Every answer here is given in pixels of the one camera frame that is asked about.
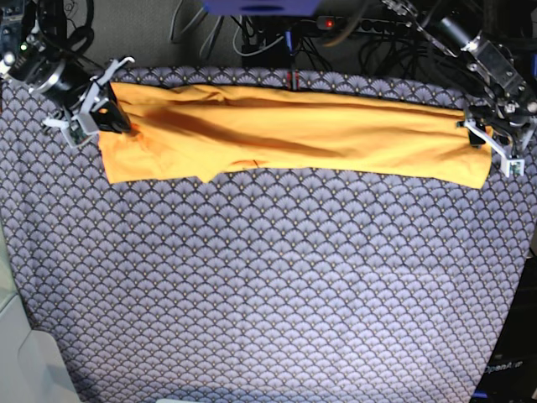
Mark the black OpenArm case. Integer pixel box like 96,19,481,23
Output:
471,258,537,402

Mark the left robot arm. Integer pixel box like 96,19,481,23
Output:
383,1,536,178

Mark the blue box at top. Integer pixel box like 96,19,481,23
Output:
202,0,321,17

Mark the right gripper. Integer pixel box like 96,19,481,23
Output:
1,37,135,147

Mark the yellow T-shirt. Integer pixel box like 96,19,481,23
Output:
98,83,492,189

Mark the black power strip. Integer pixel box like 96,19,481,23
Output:
315,15,409,35

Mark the white plastic bin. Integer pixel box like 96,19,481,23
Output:
1,239,80,402

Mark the red centre table clamp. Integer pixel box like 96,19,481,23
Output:
286,69,300,92

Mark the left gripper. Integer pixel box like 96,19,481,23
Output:
456,87,536,178

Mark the blue fan-patterned tablecloth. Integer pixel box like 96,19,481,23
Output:
1,82,536,402

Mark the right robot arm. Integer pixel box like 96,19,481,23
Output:
1,1,134,148

